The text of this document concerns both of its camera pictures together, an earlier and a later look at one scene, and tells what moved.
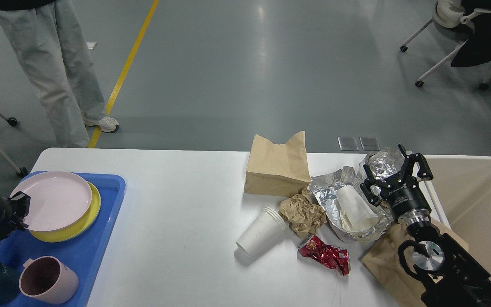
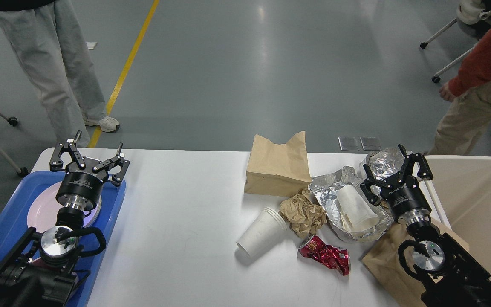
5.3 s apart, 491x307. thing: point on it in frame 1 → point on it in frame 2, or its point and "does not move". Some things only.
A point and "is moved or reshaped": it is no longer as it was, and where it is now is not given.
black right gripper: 407,199 does not move
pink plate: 58,200 is moved or reshaped
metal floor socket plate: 348,143 does not move
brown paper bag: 278,169 does not move
